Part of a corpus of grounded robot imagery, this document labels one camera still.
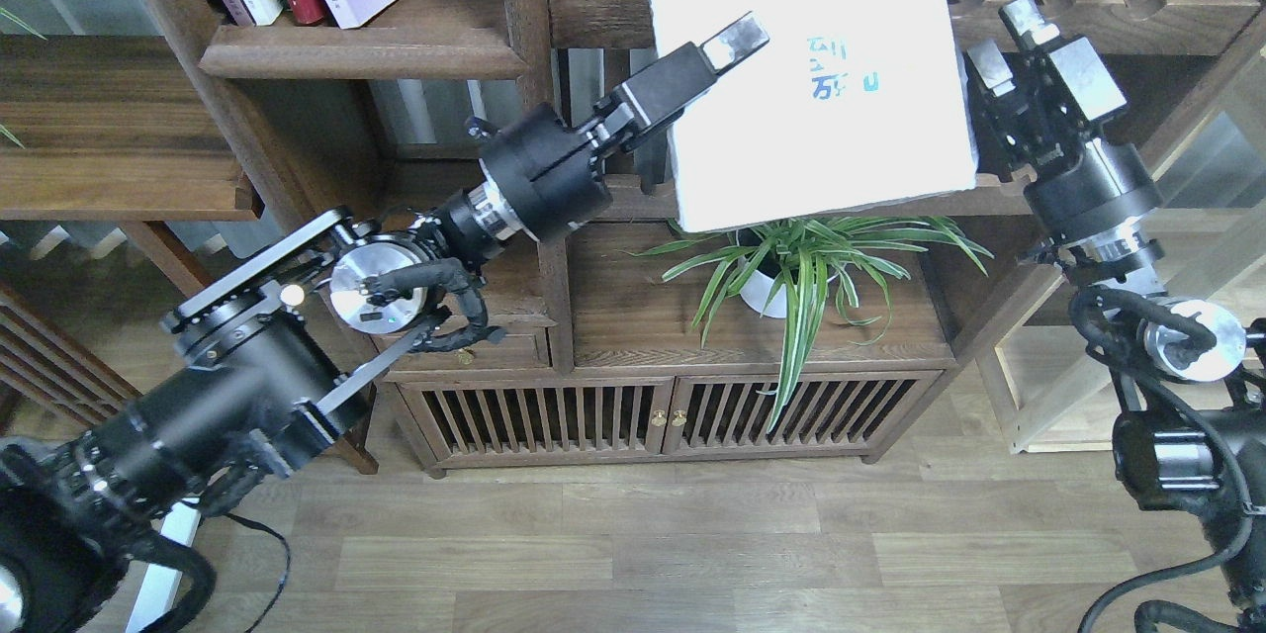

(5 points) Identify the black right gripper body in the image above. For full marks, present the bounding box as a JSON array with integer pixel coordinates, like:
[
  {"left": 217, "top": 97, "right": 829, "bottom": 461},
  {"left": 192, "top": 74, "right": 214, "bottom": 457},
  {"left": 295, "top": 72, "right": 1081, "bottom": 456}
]
[{"left": 975, "top": 89, "right": 1162, "bottom": 246}]

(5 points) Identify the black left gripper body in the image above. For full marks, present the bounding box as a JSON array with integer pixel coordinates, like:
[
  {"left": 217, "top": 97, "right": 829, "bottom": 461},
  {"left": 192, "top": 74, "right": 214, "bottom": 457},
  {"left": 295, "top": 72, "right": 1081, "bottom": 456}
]
[{"left": 465, "top": 97, "right": 674, "bottom": 242}]

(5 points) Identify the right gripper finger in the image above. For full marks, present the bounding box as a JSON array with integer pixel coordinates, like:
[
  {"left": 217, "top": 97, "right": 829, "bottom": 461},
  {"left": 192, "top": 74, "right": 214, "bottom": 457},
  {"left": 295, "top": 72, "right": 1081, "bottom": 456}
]
[
  {"left": 998, "top": 0, "right": 1127, "bottom": 143},
  {"left": 966, "top": 41, "right": 1017, "bottom": 110}
]

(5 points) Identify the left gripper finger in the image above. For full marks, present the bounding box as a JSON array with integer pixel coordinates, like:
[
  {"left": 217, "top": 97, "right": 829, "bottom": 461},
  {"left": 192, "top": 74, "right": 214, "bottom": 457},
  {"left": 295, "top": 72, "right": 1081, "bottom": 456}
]
[{"left": 591, "top": 11, "right": 768, "bottom": 154}]

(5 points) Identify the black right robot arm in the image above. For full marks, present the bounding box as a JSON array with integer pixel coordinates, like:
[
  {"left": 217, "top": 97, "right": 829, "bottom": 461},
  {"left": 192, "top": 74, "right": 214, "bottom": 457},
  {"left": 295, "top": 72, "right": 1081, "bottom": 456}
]
[{"left": 967, "top": 0, "right": 1265, "bottom": 632}]

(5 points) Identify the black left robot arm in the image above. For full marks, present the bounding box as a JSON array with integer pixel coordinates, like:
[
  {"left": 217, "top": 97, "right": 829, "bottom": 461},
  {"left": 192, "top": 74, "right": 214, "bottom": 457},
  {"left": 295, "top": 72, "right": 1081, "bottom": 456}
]
[{"left": 3, "top": 14, "right": 768, "bottom": 632}]

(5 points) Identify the light wooden rack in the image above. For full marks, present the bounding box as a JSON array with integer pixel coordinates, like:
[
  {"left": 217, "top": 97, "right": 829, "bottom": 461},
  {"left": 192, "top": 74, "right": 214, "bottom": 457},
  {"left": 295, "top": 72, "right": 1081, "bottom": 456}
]
[{"left": 977, "top": 54, "right": 1263, "bottom": 453}]

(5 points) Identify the small wooden drawer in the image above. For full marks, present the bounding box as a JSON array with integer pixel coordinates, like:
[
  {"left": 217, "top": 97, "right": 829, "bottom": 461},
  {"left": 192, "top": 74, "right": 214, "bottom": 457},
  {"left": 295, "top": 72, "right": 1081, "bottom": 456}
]
[{"left": 392, "top": 327, "right": 551, "bottom": 372}]

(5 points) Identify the white plant pot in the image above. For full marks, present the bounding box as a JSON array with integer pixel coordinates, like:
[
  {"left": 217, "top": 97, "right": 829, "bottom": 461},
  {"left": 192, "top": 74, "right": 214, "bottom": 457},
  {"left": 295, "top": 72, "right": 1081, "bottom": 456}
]
[{"left": 741, "top": 246, "right": 801, "bottom": 318}]

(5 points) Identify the green spider plant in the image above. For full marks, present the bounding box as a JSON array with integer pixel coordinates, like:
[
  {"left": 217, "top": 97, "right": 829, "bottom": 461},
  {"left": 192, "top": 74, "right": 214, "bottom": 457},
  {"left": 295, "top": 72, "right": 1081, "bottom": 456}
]
[{"left": 641, "top": 216, "right": 994, "bottom": 433}]

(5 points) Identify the left slatted cabinet door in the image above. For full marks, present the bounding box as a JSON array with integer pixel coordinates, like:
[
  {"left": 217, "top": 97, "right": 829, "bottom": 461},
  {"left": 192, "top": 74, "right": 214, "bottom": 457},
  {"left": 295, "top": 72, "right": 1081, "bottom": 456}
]
[{"left": 400, "top": 377, "right": 674, "bottom": 468}]

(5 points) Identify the slatted cabinet door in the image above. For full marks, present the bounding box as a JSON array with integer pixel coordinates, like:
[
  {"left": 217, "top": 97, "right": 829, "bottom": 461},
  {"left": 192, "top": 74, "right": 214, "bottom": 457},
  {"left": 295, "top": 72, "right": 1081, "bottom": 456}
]
[
  {"left": 661, "top": 370, "right": 941, "bottom": 462},
  {"left": 400, "top": 377, "right": 674, "bottom": 468}
]

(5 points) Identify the right slatted cabinet door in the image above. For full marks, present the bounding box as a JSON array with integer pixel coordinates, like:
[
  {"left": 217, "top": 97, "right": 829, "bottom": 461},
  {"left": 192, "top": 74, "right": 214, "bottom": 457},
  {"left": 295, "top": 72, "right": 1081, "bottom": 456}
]
[{"left": 661, "top": 370, "right": 941, "bottom": 462}]

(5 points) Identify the dark wooden bookshelf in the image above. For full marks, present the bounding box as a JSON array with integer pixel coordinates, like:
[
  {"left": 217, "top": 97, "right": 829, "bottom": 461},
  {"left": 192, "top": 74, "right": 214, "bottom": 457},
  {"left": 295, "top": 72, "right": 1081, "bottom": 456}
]
[{"left": 94, "top": 0, "right": 1266, "bottom": 479}]

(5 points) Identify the white table leg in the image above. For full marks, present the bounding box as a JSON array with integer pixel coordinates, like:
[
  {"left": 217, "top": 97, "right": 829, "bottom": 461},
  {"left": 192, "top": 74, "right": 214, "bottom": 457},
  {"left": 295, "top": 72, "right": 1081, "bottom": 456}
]
[{"left": 124, "top": 499, "right": 203, "bottom": 632}]

